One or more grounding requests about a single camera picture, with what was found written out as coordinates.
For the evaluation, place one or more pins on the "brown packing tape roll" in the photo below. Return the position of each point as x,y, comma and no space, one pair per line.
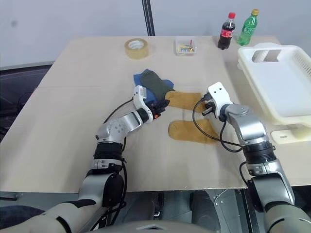
137,48

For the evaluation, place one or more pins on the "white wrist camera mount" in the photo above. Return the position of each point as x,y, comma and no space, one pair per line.
139,98
219,93

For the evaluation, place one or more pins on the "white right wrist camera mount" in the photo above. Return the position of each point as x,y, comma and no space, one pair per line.
219,93

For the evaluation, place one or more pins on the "mustard yellow sock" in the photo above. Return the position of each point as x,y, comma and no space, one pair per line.
192,132
187,99

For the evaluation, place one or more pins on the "blue sock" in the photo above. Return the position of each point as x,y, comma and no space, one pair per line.
151,95

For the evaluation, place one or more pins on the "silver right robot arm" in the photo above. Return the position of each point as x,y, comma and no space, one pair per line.
250,126

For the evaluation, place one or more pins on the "grey robot torso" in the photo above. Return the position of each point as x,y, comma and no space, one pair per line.
158,228

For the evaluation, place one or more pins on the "cola bottle with red cap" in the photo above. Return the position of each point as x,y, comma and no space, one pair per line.
225,32

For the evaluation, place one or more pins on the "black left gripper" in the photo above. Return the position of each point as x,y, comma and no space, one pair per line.
156,110

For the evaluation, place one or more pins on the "black aluminium profile post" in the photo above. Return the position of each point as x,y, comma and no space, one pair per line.
148,17

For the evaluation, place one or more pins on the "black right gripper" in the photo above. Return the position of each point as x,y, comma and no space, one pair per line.
212,106

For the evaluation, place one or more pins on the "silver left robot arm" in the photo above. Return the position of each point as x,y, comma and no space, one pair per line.
119,127

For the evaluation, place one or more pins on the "white plastic basket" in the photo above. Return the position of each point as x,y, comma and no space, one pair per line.
279,77

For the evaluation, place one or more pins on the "green soda bottle yellow cap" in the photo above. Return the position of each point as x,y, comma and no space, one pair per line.
246,30

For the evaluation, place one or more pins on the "black furniture beside table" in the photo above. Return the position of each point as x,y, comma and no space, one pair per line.
17,92

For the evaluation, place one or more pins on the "dark rounded shape under table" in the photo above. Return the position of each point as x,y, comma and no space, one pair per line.
206,213

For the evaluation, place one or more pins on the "clear box of push pins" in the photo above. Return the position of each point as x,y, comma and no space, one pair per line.
185,46

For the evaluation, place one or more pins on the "dark olive sock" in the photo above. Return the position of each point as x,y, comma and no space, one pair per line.
155,85

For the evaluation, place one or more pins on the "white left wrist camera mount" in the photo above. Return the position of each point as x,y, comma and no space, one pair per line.
139,98

